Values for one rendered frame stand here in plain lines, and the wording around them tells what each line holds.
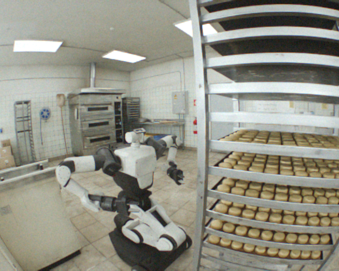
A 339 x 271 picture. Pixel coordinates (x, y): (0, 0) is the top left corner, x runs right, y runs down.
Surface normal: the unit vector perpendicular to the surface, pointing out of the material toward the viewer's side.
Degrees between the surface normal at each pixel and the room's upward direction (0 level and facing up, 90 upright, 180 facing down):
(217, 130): 90
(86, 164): 79
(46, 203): 90
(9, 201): 90
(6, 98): 90
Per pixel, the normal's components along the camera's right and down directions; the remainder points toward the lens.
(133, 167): 0.14, 0.05
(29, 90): 0.80, 0.06
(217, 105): -0.59, 0.14
